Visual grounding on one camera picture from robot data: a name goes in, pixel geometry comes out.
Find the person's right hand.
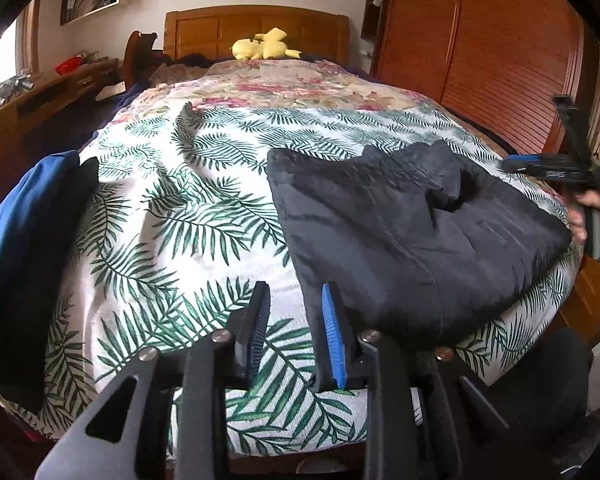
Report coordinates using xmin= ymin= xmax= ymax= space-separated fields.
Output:
xmin=568 ymin=190 xmax=600 ymax=244

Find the dark wooden chair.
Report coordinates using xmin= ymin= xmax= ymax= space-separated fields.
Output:
xmin=121 ymin=30 xmax=171 ymax=90

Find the floral quilt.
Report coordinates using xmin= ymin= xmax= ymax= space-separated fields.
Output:
xmin=111 ymin=58 xmax=434 ymax=124

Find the yellow plush toy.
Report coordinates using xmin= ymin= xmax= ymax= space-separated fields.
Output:
xmin=230 ymin=27 xmax=301 ymax=61

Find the palm leaf print bedsheet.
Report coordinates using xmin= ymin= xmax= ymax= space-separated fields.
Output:
xmin=0 ymin=98 xmax=581 ymax=461

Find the long wooden desk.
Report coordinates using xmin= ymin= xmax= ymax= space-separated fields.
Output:
xmin=0 ymin=58 xmax=119 ymax=203

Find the wooden louvred wardrobe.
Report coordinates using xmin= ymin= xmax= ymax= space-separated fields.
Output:
xmin=362 ymin=0 xmax=600 ymax=154

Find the black zip jacket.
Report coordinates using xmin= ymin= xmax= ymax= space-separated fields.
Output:
xmin=266 ymin=142 xmax=571 ymax=348

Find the wooden headboard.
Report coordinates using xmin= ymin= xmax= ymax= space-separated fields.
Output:
xmin=162 ymin=4 xmax=350 ymax=65

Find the window with wooden frame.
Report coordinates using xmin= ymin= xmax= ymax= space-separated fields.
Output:
xmin=0 ymin=0 xmax=41 ymax=84

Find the red bowl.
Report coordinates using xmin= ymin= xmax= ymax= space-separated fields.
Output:
xmin=55 ymin=55 xmax=84 ymax=76

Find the folded blue garment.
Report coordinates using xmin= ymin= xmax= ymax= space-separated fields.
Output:
xmin=0 ymin=151 xmax=99 ymax=413

